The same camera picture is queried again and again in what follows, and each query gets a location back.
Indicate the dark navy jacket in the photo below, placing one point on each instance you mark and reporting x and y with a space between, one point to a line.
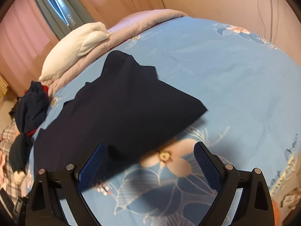
127 120

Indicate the grey window frame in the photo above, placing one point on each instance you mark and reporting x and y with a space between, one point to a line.
58 7

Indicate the blue floral bed sheet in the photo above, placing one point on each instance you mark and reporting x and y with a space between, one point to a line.
223 87

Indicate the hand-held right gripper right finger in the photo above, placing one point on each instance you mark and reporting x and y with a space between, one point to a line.
207 164

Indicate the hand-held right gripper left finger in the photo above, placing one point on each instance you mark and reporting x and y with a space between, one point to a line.
93 167

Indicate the pink curtain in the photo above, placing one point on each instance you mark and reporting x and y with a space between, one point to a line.
23 33

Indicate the navy and red clothes pile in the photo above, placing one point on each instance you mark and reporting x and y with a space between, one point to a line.
28 115

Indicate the lilac quilted blanket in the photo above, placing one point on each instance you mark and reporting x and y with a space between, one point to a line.
131 28

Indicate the plaid cloth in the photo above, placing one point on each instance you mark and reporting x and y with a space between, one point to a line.
10 153

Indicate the white pillow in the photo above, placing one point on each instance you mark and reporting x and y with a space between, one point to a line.
75 47

